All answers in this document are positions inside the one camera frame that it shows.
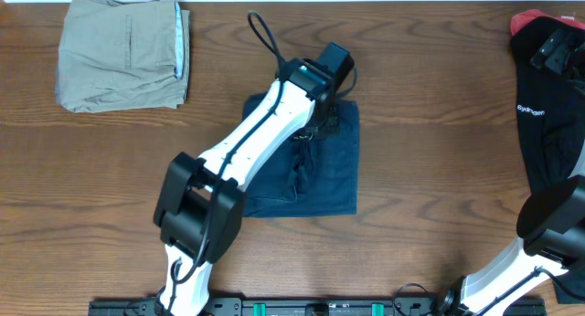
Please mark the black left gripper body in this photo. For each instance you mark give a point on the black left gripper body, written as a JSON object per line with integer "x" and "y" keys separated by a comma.
{"x": 329, "y": 125}

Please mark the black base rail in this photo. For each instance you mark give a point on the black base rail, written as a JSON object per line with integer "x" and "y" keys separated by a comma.
{"x": 239, "y": 307}

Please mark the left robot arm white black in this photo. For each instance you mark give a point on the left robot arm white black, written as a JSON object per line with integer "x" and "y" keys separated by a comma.
{"x": 200, "y": 207}

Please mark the folded khaki trousers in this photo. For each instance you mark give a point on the folded khaki trousers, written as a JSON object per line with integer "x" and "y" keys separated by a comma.
{"x": 117, "y": 57}

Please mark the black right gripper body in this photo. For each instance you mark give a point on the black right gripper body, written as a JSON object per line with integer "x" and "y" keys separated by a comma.
{"x": 568, "y": 52}

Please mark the dark blue trousers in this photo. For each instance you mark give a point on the dark blue trousers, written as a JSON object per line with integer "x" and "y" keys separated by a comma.
{"x": 307, "y": 178}

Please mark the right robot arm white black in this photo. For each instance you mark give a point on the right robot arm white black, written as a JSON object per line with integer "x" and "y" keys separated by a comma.
{"x": 549, "y": 241}

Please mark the black Sydrogen shirt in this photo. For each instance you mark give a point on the black Sydrogen shirt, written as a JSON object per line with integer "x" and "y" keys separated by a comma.
{"x": 549, "y": 110}

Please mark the red garment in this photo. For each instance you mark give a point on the red garment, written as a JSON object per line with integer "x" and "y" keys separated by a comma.
{"x": 522, "y": 19}

